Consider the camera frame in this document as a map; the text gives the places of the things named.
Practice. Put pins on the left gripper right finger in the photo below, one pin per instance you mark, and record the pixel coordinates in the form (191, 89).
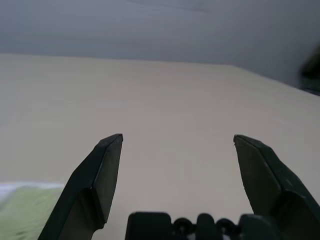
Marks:
(270, 182)

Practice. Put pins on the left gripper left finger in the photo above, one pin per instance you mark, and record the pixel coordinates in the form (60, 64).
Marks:
(90, 190)

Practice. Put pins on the green swan towel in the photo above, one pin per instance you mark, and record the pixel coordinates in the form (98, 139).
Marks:
(25, 212)

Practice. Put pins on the dark blurred background object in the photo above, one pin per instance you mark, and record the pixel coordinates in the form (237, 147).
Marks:
(312, 70)

